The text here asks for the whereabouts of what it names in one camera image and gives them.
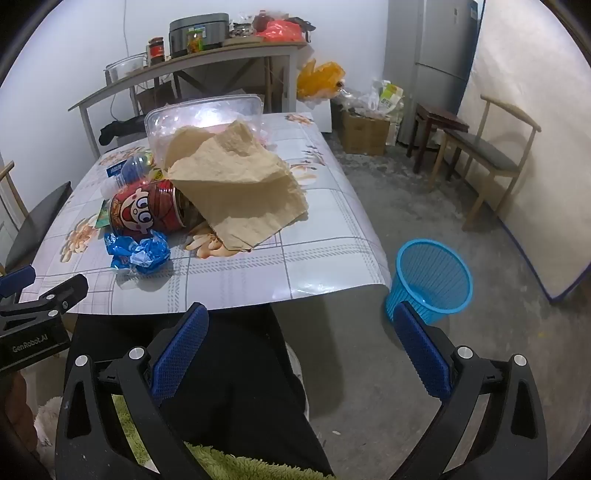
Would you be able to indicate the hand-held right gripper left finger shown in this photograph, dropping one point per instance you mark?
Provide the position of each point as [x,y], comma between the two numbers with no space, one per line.
[180,355]

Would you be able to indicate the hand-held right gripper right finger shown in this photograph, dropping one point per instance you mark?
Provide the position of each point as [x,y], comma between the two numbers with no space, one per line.
[425,355]

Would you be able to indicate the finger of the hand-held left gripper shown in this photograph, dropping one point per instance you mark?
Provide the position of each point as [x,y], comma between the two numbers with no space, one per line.
[16,281]
[60,293]

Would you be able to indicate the blue plastic wastebasket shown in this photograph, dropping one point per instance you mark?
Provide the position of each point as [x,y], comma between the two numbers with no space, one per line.
[429,272]

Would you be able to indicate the blue wrapper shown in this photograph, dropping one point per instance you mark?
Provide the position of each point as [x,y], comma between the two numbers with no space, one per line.
[138,254]

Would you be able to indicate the red cartoon drink can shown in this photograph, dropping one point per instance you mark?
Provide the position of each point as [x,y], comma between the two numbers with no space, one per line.
[143,210]

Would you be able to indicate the crushed clear plastic bottle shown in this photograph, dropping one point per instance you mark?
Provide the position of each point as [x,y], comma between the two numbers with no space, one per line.
[134,168]

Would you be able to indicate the brown paper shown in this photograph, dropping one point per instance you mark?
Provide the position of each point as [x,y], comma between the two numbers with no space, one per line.
[231,184]

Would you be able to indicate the person's left hand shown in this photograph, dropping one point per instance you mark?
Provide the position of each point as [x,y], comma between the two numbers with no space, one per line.
[18,410]

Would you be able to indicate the green snack packet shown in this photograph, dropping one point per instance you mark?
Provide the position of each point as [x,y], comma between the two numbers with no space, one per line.
[104,214]

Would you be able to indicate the green fuzzy garment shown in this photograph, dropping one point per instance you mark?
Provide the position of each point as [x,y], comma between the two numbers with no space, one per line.
[231,461]

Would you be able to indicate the black cloth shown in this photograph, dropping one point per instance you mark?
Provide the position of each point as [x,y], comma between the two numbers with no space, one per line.
[122,131]

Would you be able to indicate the clear plastic container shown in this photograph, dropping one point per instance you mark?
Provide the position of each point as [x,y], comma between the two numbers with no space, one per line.
[198,113]

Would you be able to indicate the clear glass bowl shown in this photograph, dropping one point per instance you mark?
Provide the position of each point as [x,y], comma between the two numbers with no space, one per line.
[124,67]

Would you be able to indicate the dark wooden stool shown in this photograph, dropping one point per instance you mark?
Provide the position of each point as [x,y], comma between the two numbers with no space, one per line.
[438,115]

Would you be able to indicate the dark jar with red lid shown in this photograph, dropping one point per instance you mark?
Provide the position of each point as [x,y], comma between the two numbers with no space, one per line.
[156,50]

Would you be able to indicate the white box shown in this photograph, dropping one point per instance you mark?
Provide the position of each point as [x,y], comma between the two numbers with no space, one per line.
[318,115]

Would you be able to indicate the white mattress with blue edge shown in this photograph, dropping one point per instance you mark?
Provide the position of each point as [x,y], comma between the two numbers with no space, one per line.
[531,92]

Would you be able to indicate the glass jar with yellow contents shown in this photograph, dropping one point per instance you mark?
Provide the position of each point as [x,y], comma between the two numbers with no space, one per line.
[196,41]

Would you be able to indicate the grey side table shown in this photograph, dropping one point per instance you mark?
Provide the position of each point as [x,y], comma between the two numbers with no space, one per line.
[231,53]

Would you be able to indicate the yellow plastic bag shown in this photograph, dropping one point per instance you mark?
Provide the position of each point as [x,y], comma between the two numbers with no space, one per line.
[318,78]

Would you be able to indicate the grey rice cooker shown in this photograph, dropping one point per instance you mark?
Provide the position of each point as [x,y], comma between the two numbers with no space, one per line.
[217,27]

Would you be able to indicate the grey refrigerator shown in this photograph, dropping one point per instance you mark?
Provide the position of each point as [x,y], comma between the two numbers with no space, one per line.
[438,41]

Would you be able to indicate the small metal bowl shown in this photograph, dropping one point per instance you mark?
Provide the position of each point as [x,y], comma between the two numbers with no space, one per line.
[242,30]

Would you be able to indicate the red-orange plastic bag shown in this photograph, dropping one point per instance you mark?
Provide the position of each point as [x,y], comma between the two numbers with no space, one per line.
[279,30]

